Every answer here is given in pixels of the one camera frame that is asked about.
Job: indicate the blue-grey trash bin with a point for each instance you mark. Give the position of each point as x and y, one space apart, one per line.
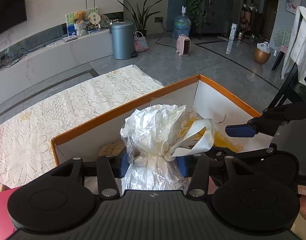
122 40

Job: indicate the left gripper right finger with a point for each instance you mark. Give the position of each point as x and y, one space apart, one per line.
196 167

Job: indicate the blue water jug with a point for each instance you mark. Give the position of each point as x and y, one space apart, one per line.
182 24

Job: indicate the clear plastic bouquet bag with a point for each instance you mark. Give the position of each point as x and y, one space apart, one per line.
154 137

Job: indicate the orange rimmed white box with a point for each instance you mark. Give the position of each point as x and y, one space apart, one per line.
205 96

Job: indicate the long leaf potted plant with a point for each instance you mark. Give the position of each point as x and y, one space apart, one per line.
140 16

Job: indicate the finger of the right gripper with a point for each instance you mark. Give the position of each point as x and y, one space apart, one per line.
247 130
219 153

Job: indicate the pink space heater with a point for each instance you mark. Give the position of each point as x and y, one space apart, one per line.
183 45

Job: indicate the teddy bear gift box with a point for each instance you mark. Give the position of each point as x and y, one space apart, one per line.
83 22

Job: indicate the pink box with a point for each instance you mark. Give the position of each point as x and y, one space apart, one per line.
6 226

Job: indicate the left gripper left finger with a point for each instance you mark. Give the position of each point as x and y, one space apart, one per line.
110 168

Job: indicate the dark cabinet with plants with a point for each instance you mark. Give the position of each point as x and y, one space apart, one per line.
210 17

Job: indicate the white lace tablecloth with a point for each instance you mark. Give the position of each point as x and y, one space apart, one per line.
25 139

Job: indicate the white hanging shirt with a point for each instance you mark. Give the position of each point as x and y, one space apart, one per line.
296 53

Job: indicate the pink woven basket bag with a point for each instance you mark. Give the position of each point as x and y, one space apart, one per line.
140 42

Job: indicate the copper round pot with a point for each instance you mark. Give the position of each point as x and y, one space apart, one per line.
261 57

